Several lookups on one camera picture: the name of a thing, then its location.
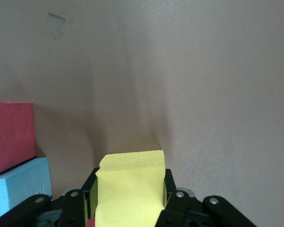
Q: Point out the brown paper table cover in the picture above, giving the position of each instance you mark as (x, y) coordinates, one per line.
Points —
(180, 82)

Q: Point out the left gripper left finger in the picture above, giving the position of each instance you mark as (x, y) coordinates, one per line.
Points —
(68, 208)

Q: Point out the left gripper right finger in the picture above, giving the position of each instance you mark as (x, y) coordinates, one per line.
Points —
(180, 210)

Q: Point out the red foam block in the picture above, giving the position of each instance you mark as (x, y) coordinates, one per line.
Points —
(91, 223)
(11, 137)

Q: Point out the yellow foam block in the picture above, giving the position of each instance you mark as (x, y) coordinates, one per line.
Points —
(130, 196)

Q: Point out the blue foam block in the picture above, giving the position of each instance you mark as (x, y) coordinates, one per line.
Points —
(21, 184)

